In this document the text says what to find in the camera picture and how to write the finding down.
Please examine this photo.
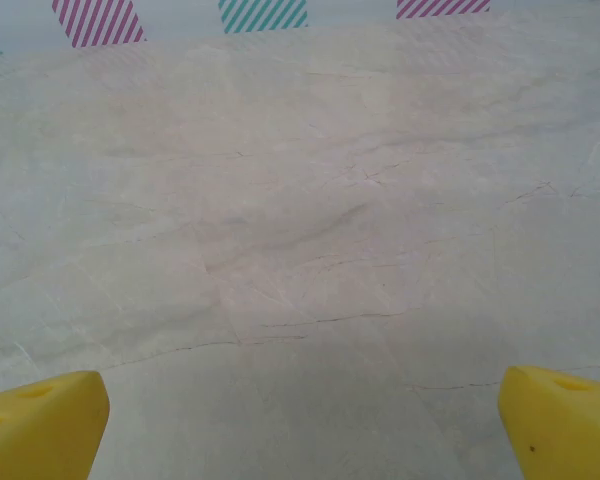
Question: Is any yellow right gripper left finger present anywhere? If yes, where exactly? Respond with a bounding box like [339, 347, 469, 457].
[0, 370, 112, 480]

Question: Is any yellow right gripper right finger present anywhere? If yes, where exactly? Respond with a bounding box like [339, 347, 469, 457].
[497, 364, 600, 480]

